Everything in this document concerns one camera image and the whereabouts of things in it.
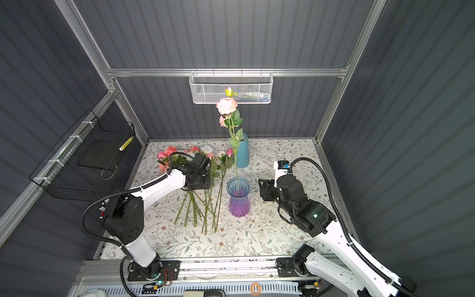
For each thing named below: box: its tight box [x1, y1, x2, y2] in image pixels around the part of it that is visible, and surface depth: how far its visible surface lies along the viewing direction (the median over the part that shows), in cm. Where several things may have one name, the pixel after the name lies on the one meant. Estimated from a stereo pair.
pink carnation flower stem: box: [215, 87, 244, 187], surface depth 69 cm
